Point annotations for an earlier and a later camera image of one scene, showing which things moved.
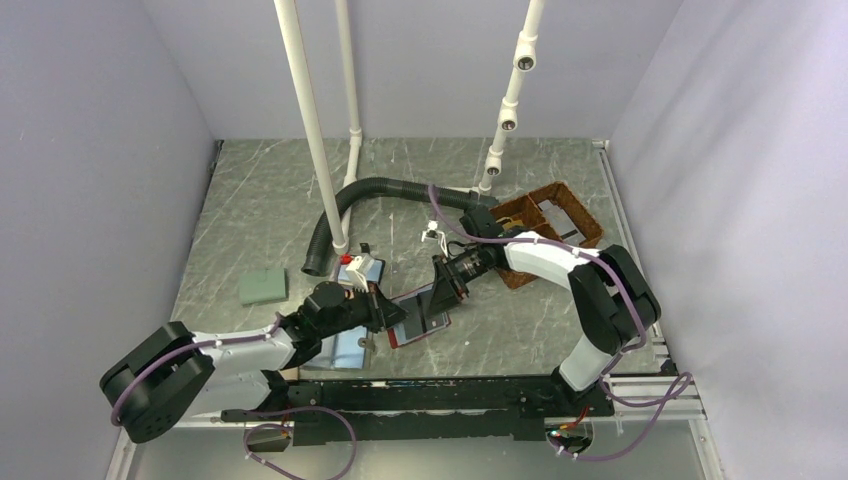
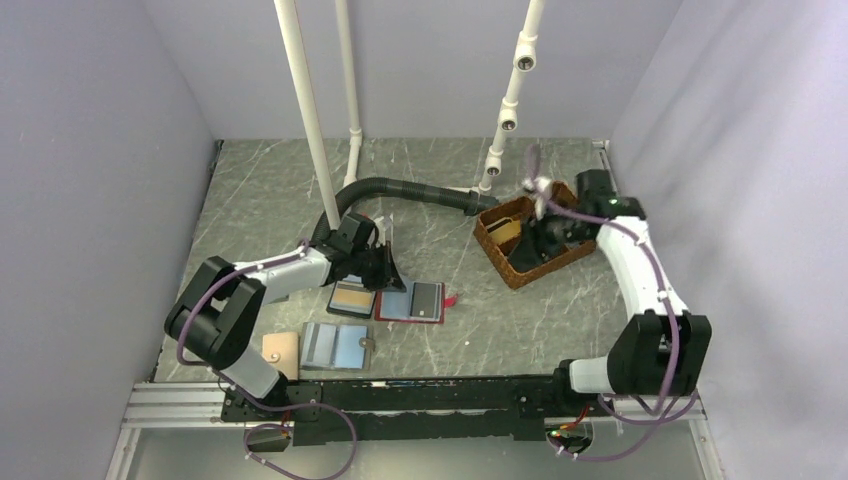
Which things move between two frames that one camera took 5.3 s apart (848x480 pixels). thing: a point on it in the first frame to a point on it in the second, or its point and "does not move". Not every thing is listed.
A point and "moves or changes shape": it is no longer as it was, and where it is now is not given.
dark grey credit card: x=434 y=321 to x=426 y=301
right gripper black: x=448 y=285 to x=528 y=250
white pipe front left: x=288 y=18 does not move
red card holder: x=411 y=328 moves or changes shape
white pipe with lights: x=525 y=62 does not move
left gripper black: x=387 y=313 to x=388 y=278
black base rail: x=425 y=411 does not move
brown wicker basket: x=553 y=211 does not move
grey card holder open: x=353 y=349 does not move
